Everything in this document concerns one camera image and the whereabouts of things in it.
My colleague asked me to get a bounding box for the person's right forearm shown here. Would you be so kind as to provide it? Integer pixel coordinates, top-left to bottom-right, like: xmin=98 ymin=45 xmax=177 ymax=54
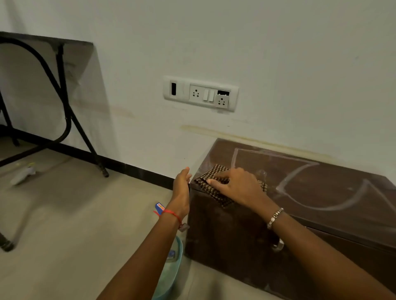
xmin=263 ymin=204 xmax=396 ymax=300

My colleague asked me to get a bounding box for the teal plastic bucket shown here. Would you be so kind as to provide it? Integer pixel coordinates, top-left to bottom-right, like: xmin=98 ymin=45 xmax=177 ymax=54
xmin=151 ymin=235 xmax=184 ymax=300

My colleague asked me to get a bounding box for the person's left forearm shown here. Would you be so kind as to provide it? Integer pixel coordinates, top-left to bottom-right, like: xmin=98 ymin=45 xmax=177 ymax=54
xmin=97 ymin=210 xmax=184 ymax=300

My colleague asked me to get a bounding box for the black folding table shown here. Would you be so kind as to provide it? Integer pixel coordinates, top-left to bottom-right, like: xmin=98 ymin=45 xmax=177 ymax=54
xmin=0 ymin=31 xmax=110 ymax=252

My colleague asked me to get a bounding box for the black skirting board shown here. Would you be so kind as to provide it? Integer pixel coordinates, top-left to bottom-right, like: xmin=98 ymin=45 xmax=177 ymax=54
xmin=0 ymin=124 xmax=176 ymax=191

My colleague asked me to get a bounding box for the person's left hand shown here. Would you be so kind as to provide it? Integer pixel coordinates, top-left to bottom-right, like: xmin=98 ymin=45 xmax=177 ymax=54
xmin=171 ymin=167 xmax=192 ymax=218

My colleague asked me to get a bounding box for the brown checkered cloth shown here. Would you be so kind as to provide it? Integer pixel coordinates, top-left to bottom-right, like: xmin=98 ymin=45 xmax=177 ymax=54
xmin=194 ymin=164 xmax=268 ymax=207

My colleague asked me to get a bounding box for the white wall switchboard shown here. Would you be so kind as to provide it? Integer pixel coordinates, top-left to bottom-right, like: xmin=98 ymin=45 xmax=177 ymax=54
xmin=163 ymin=76 xmax=239 ymax=112

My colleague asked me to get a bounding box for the red thread wristband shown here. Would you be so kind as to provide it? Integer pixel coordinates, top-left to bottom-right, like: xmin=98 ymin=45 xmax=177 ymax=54
xmin=153 ymin=209 xmax=183 ymax=228

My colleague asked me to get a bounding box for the dark brown wooden cabinet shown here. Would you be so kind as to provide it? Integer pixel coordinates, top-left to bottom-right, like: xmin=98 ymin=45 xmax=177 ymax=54
xmin=185 ymin=138 xmax=396 ymax=300

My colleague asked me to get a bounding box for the silver beaded bracelet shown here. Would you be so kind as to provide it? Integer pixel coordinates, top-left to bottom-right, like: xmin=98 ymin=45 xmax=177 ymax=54
xmin=267 ymin=208 xmax=284 ymax=230

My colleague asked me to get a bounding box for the person's right hand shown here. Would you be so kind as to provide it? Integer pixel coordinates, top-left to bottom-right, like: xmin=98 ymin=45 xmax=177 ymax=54
xmin=206 ymin=168 xmax=270 ymax=214

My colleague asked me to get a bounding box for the white plastic object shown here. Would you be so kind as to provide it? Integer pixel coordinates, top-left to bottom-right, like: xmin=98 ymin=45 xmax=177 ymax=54
xmin=10 ymin=166 xmax=37 ymax=186

